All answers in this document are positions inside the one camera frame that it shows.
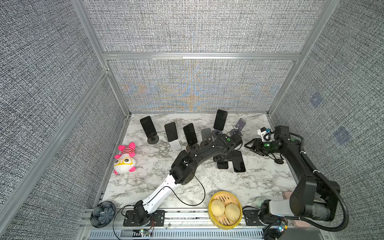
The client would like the black phone with purple edge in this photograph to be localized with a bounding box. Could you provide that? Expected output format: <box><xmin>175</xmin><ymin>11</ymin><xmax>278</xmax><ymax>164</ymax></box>
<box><xmin>217</xmin><ymin>161</ymin><xmax>229</xmax><ymax>170</ymax></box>

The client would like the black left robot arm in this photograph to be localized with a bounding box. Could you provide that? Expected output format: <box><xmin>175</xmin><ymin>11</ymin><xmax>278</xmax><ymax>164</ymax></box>
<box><xmin>134</xmin><ymin>133</ymin><xmax>243</xmax><ymax>217</ymax></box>

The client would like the right arm mounting base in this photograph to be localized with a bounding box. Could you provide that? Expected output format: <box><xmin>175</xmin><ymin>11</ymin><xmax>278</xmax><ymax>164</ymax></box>
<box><xmin>243</xmin><ymin>207</ymin><xmax>285</xmax><ymax>227</ymax></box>

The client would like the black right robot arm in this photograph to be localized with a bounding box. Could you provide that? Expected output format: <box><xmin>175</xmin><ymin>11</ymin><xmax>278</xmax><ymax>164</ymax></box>
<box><xmin>245</xmin><ymin>126</ymin><xmax>349</xmax><ymax>222</ymax></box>

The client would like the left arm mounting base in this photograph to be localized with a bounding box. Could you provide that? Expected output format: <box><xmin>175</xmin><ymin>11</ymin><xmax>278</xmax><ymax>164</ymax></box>
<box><xmin>123</xmin><ymin>201</ymin><xmax>166</xmax><ymax>228</ymax></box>

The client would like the purple right phone stand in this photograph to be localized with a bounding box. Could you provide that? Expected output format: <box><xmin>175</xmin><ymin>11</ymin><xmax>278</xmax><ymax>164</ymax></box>
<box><xmin>230</xmin><ymin>118</ymin><xmax>246</xmax><ymax>136</ymax></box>

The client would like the wooden base grey plate stand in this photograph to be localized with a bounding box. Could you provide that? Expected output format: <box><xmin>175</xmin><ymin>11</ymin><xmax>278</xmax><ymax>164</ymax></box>
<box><xmin>200</xmin><ymin>128</ymin><xmax>213</xmax><ymax>148</ymax></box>

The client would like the purple round phone stand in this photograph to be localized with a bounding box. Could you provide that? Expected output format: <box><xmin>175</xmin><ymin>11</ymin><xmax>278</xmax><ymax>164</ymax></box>
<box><xmin>212</xmin><ymin>130</ymin><xmax>223</xmax><ymax>139</ymax></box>

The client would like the wooden base phone stand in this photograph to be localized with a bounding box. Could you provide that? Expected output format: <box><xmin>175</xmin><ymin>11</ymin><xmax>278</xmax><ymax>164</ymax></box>
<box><xmin>186</xmin><ymin>144</ymin><xmax>200</xmax><ymax>154</ymax></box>

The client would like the black phone on wooden stand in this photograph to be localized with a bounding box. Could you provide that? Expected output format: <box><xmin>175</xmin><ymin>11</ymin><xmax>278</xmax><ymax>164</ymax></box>
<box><xmin>183</xmin><ymin>123</ymin><xmax>198</xmax><ymax>147</ymax></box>

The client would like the pink phone case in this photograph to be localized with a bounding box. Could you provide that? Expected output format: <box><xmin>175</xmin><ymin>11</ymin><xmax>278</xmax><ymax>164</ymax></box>
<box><xmin>282</xmin><ymin>191</ymin><xmax>293</xmax><ymax>200</ymax></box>

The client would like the white folding phone stand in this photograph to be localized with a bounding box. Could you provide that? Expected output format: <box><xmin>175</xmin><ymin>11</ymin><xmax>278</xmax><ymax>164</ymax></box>
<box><xmin>169</xmin><ymin>140</ymin><xmax>182</xmax><ymax>152</ymax></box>

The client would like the dark grey round phone stand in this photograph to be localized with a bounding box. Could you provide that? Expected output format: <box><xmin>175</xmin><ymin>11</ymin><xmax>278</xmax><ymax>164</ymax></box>
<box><xmin>148</xmin><ymin>135</ymin><xmax>160</xmax><ymax>145</ymax></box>

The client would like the left steamed bun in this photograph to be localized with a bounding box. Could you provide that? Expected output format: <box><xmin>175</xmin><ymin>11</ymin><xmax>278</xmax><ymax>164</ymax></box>
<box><xmin>210</xmin><ymin>199</ymin><xmax>226</xmax><ymax>218</ymax></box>

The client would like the steamed bun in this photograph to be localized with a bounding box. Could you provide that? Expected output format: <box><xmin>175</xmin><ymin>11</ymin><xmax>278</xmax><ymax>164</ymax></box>
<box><xmin>210</xmin><ymin>199</ymin><xmax>226</xmax><ymax>218</ymax></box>
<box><xmin>225</xmin><ymin>203</ymin><xmax>241</xmax><ymax>222</ymax></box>

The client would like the yellow bamboo steamer basket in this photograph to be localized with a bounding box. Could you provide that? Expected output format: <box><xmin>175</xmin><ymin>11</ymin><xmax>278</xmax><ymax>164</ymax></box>
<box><xmin>208</xmin><ymin>191</ymin><xmax>243</xmax><ymax>230</ymax></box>

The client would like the right steamed bun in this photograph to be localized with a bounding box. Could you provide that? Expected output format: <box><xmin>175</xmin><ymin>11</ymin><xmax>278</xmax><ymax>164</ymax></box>
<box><xmin>225</xmin><ymin>203</ymin><xmax>241</xmax><ymax>222</ymax></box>

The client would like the pink striped plush toy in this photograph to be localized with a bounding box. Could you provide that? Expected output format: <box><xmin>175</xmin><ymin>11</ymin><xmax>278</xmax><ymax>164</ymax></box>
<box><xmin>114</xmin><ymin>142</ymin><xmax>136</xmax><ymax>175</ymax></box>

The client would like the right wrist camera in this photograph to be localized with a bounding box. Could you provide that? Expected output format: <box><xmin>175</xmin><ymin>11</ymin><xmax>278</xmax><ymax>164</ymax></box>
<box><xmin>257</xmin><ymin>127</ymin><xmax>274</xmax><ymax>142</ymax></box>

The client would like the thin black left cable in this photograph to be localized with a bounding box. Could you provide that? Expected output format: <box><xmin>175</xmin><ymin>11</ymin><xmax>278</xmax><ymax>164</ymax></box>
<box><xmin>112</xmin><ymin>175</ymin><xmax>207</xmax><ymax>240</ymax></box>

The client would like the aluminium front rail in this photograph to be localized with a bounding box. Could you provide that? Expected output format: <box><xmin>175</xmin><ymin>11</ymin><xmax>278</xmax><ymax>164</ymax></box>
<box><xmin>76</xmin><ymin>208</ymin><xmax>328</xmax><ymax>240</ymax></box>

